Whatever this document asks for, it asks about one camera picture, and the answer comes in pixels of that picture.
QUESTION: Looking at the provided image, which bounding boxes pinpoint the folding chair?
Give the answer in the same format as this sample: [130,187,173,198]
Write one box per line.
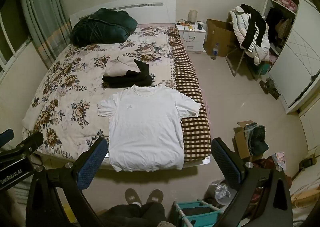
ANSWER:
[226,48,254,79]

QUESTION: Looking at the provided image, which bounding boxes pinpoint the white trash bin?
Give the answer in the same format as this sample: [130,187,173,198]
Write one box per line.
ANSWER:
[207,178,237,206]

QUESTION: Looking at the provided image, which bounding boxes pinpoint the green curtain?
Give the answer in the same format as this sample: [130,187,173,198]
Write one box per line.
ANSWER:
[21,0,72,68]

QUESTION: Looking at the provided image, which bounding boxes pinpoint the brown checkered blanket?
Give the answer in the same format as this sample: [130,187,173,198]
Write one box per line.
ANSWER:
[167,27,211,163]

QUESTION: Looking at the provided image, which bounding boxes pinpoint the small cardboard box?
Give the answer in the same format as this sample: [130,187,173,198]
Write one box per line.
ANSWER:
[233,120,263,162]

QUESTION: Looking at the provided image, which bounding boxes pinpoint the left grey slipper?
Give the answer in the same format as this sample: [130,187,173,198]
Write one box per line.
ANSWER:
[124,188,142,207]

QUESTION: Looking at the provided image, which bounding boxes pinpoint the black clothes on bed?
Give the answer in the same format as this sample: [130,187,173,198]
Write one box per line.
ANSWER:
[102,59,152,89]

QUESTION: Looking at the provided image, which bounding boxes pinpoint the teal laundry basket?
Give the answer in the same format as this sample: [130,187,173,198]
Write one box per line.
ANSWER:
[169,199,222,227]

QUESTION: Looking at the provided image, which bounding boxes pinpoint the right grey slipper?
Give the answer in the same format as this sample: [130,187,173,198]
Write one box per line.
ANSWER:
[146,189,164,204]

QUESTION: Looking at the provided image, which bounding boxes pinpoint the beige folded garment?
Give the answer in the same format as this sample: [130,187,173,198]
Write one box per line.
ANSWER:
[104,56,140,77]

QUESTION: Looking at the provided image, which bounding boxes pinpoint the white t-shirt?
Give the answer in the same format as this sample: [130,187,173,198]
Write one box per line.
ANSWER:
[97,85,201,172]

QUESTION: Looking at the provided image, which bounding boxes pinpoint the white wardrobe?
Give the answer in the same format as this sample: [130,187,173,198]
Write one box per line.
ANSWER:
[263,0,319,113]

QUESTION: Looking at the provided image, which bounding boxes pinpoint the dark clothes in box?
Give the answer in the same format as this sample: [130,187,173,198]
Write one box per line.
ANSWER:
[244,122,268,156]

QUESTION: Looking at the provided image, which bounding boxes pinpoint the white puffer jacket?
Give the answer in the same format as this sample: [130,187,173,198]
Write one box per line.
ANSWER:
[229,4,270,65]

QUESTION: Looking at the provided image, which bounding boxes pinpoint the plastic water bottle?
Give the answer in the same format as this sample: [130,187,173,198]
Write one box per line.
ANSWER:
[211,43,219,60]

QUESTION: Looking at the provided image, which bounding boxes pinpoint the large cardboard box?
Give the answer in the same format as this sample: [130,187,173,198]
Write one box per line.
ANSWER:
[204,19,236,57]

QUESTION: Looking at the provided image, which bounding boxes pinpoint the window frame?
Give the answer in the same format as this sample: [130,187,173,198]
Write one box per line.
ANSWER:
[1,0,30,78]

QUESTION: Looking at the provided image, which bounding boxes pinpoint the grey slipper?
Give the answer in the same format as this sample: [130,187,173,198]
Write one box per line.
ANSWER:
[146,189,164,204]
[124,188,142,207]

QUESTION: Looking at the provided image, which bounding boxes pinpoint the white bed headboard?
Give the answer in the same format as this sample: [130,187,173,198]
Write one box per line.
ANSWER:
[70,0,176,27]

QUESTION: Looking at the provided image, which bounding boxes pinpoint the floral bed quilt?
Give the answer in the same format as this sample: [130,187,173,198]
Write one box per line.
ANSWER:
[22,26,180,159]

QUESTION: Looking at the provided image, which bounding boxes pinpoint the dark shoes by wardrobe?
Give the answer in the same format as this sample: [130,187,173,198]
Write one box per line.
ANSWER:
[259,78,281,100]

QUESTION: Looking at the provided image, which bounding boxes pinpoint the beige table lamp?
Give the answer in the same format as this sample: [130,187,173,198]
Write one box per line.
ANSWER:
[188,10,197,23]

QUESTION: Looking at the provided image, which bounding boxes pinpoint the white nightstand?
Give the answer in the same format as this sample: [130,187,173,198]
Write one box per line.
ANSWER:
[176,21,207,52]

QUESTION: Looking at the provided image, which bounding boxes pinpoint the black striped jacket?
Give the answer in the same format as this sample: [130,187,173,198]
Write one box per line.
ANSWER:
[240,4,266,52]

